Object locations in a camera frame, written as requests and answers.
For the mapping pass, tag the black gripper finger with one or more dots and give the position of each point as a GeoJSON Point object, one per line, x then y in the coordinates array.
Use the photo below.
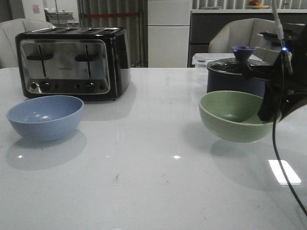
{"type": "Point", "coordinates": [270, 106]}
{"type": "Point", "coordinates": [262, 73]}

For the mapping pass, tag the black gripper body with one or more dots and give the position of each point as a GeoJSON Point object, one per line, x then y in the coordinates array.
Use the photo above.
{"type": "Point", "coordinates": [292, 74]}

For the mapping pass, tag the green bowl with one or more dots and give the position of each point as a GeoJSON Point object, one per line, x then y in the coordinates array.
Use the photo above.
{"type": "Point", "coordinates": [233, 116]}

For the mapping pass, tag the blue bowl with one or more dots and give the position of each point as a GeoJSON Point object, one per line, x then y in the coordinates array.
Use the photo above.
{"type": "Point", "coordinates": [46, 118]}

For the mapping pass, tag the glass lid with blue knob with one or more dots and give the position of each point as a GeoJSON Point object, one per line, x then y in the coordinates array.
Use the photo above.
{"type": "Point", "coordinates": [239, 64]}

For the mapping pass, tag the dark blue saucepan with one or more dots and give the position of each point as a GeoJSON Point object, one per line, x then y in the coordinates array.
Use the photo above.
{"type": "Point", "coordinates": [226, 82]}

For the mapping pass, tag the beige chair right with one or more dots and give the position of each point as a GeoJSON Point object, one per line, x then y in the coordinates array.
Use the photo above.
{"type": "Point", "coordinates": [246, 32]}

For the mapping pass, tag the beige chair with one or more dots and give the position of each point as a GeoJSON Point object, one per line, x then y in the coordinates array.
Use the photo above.
{"type": "Point", "coordinates": [8, 32]}
{"type": "Point", "coordinates": [246, 32]}

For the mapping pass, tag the clear plastic storage container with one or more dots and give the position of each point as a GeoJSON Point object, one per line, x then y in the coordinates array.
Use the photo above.
{"type": "Point", "coordinates": [201, 60]}

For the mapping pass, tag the fruit plate on counter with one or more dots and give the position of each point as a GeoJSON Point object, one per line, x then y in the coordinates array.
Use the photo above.
{"type": "Point", "coordinates": [256, 5]}

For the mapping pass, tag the dark counter cabinet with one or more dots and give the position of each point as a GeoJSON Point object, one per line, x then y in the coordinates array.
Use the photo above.
{"type": "Point", "coordinates": [205, 25]}

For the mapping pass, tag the white refrigerator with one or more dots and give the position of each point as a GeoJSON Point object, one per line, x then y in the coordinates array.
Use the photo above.
{"type": "Point", "coordinates": [168, 33]}

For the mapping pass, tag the black chrome four-slot toaster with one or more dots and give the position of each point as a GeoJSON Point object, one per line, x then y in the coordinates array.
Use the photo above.
{"type": "Point", "coordinates": [90, 63]}

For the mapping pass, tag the beige chair left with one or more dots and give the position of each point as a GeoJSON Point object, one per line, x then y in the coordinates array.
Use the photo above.
{"type": "Point", "coordinates": [8, 32]}

